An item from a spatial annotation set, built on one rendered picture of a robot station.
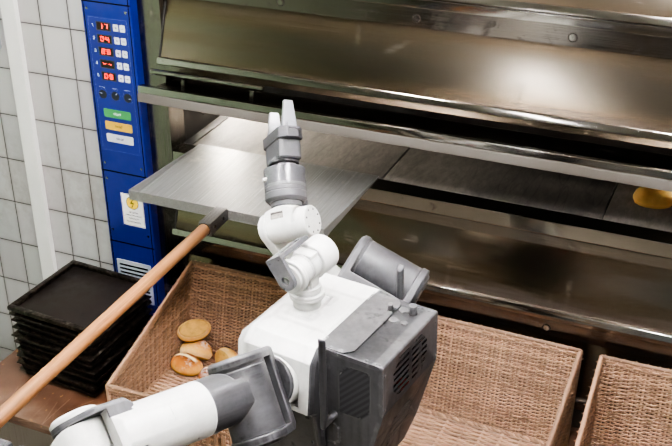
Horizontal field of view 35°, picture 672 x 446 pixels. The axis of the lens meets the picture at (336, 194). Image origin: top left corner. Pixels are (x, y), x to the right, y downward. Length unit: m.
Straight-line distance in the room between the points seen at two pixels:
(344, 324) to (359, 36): 1.01
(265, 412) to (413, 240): 1.19
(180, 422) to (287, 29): 1.35
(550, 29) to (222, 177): 0.96
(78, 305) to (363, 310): 1.36
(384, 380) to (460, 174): 1.20
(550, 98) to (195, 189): 0.94
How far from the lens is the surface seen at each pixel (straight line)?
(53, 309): 3.09
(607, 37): 2.46
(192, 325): 3.12
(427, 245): 2.81
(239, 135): 3.11
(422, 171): 2.87
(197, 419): 1.66
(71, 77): 3.14
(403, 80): 2.61
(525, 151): 2.43
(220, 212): 2.62
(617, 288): 2.72
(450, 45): 2.58
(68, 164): 3.28
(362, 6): 2.61
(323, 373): 1.76
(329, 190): 2.76
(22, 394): 2.11
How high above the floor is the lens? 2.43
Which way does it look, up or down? 27 degrees down
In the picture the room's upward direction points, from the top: 1 degrees counter-clockwise
